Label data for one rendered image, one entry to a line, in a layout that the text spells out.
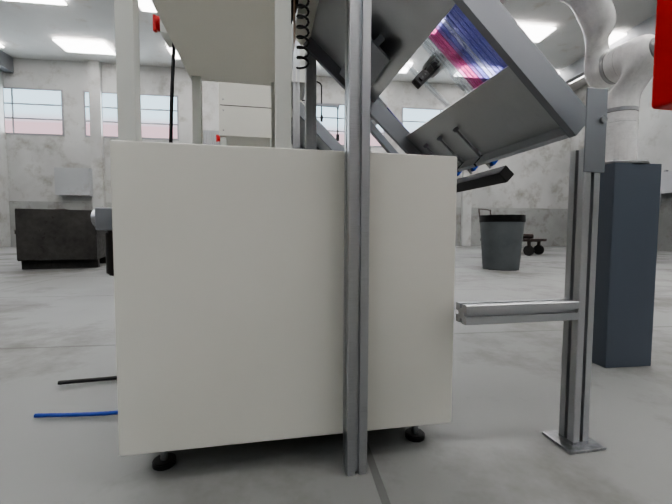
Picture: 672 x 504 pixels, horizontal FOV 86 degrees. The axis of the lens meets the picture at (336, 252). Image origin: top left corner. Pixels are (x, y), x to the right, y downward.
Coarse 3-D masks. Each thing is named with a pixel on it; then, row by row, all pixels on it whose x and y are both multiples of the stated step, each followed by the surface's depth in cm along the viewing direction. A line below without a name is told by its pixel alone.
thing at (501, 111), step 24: (504, 72) 84; (480, 96) 95; (504, 96) 89; (528, 96) 84; (432, 120) 120; (456, 120) 111; (480, 120) 103; (504, 120) 96; (528, 120) 90; (552, 120) 85; (432, 144) 132; (456, 144) 121; (480, 144) 112; (504, 144) 104
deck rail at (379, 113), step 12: (312, 48) 133; (324, 60) 134; (336, 72) 135; (372, 108) 139; (384, 108) 139; (384, 120) 140; (396, 120) 141; (396, 132) 141; (408, 132) 142; (408, 144) 142
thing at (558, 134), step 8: (560, 128) 84; (536, 136) 92; (544, 136) 88; (552, 136) 84; (560, 136) 81; (512, 144) 101; (520, 144) 96; (528, 144) 92; (536, 144) 89; (544, 144) 87; (496, 152) 107; (504, 152) 102; (512, 152) 98; (520, 152) 95; (472, 160) 119; (480, 160) 113; (488, 160) 108; (496, 160) 105; (464, 168) 122
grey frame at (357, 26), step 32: (352, 0) 64; (352, 32) 64; (352, 64) 64; (352, 96) 65; (352, 128) 65; (352, 160) 65; (576, 160) 77; (352, 192) 66; (576, 192) 77; (352, 224) 66; (576, 224) 76; (352, 256) 66; (576, 256) 77; (352, 288) 67; (576, 288) 77; (352, 320) 67; (576, 320) 77; (352, 352) 67; (576, 352) 77; (352, 384) 68; (576, 384) 77; (352, 416) 68; (576, 416) 78; (352, 448) 68
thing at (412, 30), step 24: (336, 0) 106; (384, 0) 92; (408, 0) 87; (432, 0) 82; (336, 24) 115; (384, 24) 99; (408, 24) 93; (432, 24) 87; (336, 48) 127; (384, 48) 108; (408, 48) 100; (384, 72) 118
